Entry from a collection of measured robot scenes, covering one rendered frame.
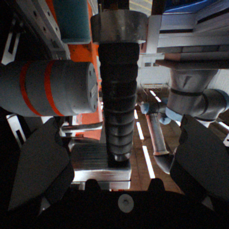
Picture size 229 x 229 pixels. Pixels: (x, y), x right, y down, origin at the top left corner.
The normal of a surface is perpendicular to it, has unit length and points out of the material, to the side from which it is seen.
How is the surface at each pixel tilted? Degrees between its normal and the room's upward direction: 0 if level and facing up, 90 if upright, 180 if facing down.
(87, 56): 90
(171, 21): 90
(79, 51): 90
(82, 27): 87
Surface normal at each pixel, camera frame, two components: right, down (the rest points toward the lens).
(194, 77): -0.40, 0.69
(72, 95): 0.00, 0.43
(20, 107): 0.00, 0.65
